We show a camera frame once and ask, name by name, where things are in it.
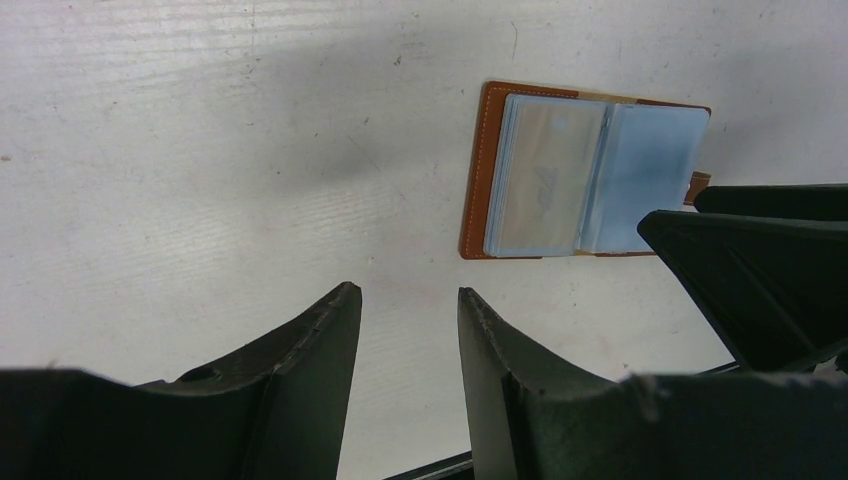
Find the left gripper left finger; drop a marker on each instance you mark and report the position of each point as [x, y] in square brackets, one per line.
[272, 409]

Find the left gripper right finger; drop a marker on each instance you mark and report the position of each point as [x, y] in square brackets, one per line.
[533, 415]

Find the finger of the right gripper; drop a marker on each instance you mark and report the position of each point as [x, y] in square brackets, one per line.
[825, 202]
[774, 290]

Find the brown leather card holder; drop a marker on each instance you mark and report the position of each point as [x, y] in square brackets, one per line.
[645, 162]

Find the beige signature card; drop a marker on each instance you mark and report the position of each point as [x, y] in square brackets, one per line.
[548, 159]

